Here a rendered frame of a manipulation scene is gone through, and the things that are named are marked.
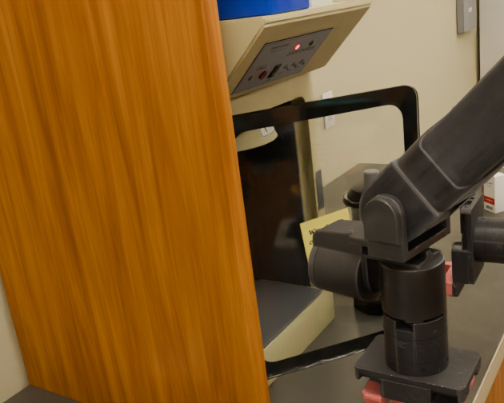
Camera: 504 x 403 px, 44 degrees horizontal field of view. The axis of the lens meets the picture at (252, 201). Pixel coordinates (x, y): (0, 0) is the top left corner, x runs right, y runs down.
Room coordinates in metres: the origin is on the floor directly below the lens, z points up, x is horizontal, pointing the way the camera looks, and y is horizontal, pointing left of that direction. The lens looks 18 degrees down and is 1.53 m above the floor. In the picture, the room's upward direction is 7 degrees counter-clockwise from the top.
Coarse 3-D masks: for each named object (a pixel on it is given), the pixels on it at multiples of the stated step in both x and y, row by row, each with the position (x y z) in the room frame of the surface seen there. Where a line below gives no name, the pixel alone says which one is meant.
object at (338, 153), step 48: (384, 96) 0.87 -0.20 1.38; (240, 144) 0.82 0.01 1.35; (288, 144) 0.83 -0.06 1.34; (336, 144) 0.85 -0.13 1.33; (384, 144) 0.87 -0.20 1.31; (288, 192) 0.83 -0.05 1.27; (336, 192) 0.85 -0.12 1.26; (288, 240) 0.83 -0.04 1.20; (288, 288) 0.83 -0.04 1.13; (288, 336) 0.83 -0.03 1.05; (336, 336) 0.85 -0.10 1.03
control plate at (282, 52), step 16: (320, 32) 0.91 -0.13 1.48; (272, 48) 0.81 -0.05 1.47; (288, 48) 0.85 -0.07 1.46; (304, 48) 0.90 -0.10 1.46; (256, 64) 0.81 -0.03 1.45; (272, 64) 0.85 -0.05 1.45; (288, 64) 0.90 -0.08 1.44; (304, 64) 0.96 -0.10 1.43; (256, 80) 0.85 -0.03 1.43; (272, 80) 0.90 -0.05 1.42
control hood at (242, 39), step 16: (368, 0) 1.00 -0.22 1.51; (272, 16) 0.77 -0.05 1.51; (288, 16) 0.79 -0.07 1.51; (304, 16) 0.83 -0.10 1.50; (320, 16) 0.86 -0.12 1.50; (336, 16) 0.91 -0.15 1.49; (352, 16) 0.97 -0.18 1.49; (224, 32) 0.78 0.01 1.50; (240, 32) 0.76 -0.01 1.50; (256, 32) 0.75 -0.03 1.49; (272, 32) 0.78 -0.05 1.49; (288, 32) 0.82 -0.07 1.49; (304, 32) 0.86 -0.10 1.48; (336, 32) 0.97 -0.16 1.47; (224, 48) 0.78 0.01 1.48; (240, 48) 0.76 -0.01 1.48; (256, 48) 0.77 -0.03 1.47; (320, 48) 0.96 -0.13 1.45; (336, 48) 1.03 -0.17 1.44; (240, 64) 0.77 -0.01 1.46; (320, 64) 1.03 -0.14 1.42; (240, 80) 0.81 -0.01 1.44
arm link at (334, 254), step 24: (384, 216) 0.47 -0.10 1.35; (336, 240) 0.55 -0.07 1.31; (360, 240) 0.52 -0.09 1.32; (384, 240) 0.48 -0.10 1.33; (432, 240) 0.50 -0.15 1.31; (312, 264) 0.56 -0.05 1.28; (336, 264) 0.54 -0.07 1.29; (360, 264) 0.52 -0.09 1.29; (336, 288) 0.54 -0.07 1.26; (360, 288) 0.52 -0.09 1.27
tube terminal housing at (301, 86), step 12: (276, 84) 0.97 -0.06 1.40; (288, 84) 1.00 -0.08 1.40; (300, 84) 1.04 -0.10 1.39; (312, 84) 1.07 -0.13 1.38; (240, 96) 0.89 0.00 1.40; (252, 96) 0.92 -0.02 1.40; (264, 96) 0.94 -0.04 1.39; (276, 96) 0.97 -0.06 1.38; (288, 96) 1.00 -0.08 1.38; (300, 96) 1.03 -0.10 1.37; (312, 96) 1.07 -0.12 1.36; (240, 108) 0.89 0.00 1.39; (252, 108) 0.91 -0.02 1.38; (264, 108) 0.94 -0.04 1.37
